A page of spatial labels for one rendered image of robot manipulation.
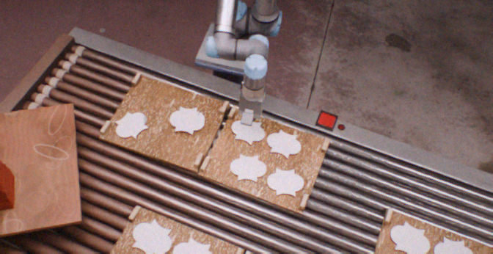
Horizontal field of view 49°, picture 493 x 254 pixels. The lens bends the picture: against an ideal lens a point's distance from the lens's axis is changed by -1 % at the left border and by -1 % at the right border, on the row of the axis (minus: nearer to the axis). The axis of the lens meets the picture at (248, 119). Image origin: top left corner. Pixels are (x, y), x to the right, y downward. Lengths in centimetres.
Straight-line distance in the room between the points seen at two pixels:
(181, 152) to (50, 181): 49
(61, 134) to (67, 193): 25
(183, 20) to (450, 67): 189
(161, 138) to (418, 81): 216
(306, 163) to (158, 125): 60
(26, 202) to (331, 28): 265
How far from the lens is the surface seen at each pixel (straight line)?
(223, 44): 195
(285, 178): 207
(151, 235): 195
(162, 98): 228
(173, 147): 213
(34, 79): 242
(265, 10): 230
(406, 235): 207
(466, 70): 407
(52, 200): 196
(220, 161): 210
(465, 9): 455
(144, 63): 244
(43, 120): 216
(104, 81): 240
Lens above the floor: 271
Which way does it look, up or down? 53 degrees down
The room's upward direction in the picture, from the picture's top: 6 degrees clockwise
